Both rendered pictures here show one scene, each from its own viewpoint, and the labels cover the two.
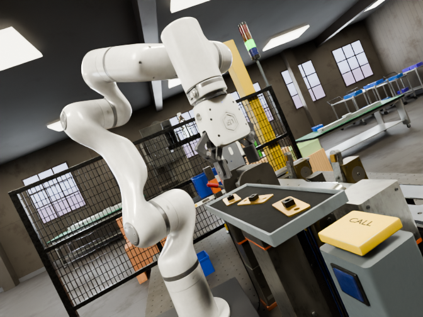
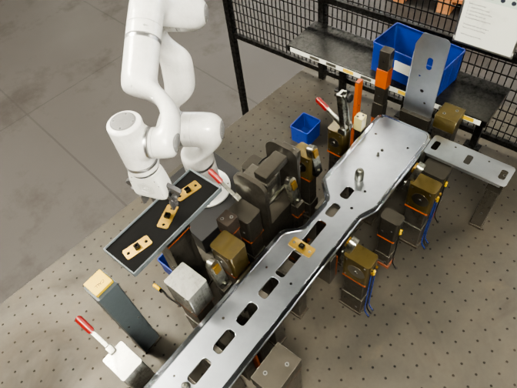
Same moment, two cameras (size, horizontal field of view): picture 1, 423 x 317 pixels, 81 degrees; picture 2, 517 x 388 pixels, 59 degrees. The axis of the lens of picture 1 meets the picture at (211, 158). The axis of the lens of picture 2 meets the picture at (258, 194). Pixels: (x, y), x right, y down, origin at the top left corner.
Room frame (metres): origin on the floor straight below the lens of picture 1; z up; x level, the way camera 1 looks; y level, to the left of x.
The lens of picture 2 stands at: (0.40, -0.90, 2.26)
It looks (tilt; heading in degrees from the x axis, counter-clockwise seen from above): 53 degrees down; 62
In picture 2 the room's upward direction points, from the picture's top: 10 degrees counter-clockwise
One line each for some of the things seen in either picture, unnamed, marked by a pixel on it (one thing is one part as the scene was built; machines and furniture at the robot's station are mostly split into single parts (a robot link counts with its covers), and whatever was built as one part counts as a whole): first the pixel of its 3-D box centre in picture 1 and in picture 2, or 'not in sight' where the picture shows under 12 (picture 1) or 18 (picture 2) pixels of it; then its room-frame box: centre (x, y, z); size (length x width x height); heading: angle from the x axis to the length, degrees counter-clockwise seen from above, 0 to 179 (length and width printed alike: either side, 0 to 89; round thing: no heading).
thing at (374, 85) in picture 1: (371, 99); not in sight; (8.01, -5.49, 0.54); 1.14 x 0.67 x 1.08; 10
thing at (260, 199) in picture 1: (253, 198); (167, 215); (0.53, -0.05, 1.17); 0.08 x 0.04 x 0.01; 36
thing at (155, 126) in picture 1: (165, 166); not in sight; (7.10, 1.28, 1.31); 1.34 x 1.20 x 2.61; 100
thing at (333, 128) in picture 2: not in sight; (334, 157); (1.23, -0.01, 0.87); 0.10 x 0.07 x 0.35; 105
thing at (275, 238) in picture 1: (255, 203); (165, 219); (0.52, -0.05, 1.16); 0.37 x 0.14 x 0.02; 15
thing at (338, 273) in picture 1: (349, 282); not in sight; (0.26, -0.08, 1.11); 0.03 x 0.01 x 0.03; 15
